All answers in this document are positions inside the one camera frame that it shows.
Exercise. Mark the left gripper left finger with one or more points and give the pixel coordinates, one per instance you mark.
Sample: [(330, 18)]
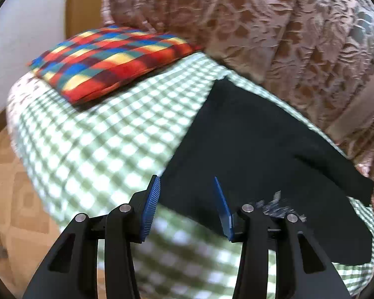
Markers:
[(69, 269)]

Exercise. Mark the green white checkered bedsheet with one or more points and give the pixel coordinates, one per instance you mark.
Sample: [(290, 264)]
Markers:
[(93, 159)]

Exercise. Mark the beige curtain tieback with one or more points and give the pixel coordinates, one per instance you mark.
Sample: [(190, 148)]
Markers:
[(355, 115)]

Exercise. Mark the brown floral curtain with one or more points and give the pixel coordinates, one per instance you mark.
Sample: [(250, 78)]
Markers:
[(317, 55)]

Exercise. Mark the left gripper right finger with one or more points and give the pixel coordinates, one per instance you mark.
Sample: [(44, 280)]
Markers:
[(303, 269)]

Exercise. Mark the multicolour checkered pillow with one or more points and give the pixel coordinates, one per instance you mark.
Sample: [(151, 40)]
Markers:
[(93, 63)]

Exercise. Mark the black embroidered pants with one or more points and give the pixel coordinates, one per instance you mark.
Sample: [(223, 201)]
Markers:
[(254, 149)]

